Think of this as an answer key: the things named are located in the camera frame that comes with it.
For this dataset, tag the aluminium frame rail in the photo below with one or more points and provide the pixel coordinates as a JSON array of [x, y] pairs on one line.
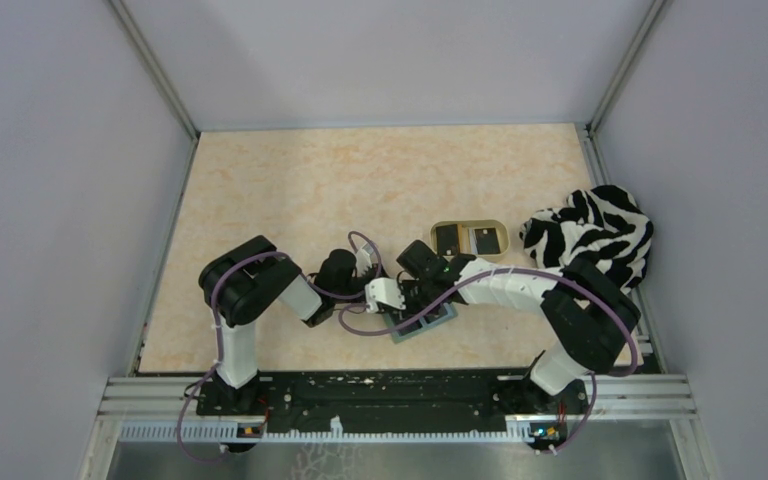
[[639, 397]]

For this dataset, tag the green card holder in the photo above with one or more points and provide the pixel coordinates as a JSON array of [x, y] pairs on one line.
[[444, 313]]

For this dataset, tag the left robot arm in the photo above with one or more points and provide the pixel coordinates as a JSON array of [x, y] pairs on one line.
[[242, 284]]

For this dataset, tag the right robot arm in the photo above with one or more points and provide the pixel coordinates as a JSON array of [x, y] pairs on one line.
[[590, 316]]

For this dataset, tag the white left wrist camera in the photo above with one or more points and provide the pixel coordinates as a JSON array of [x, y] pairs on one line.
[[367, 259]]

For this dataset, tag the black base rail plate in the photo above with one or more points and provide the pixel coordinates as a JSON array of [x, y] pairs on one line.
[[394, 401]]

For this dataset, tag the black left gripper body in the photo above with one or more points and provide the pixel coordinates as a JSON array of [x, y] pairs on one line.
[[356, 287]]

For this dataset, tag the cream oval card tray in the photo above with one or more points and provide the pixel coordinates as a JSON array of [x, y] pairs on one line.
[[467, 245]]

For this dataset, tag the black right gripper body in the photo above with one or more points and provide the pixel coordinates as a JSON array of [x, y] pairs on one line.
[[415, 288]]

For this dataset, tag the zebra striped cloth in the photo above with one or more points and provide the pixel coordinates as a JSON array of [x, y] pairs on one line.
[[603, 225]]

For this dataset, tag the black VIP card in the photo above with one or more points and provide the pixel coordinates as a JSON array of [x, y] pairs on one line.
[[447, 239]]

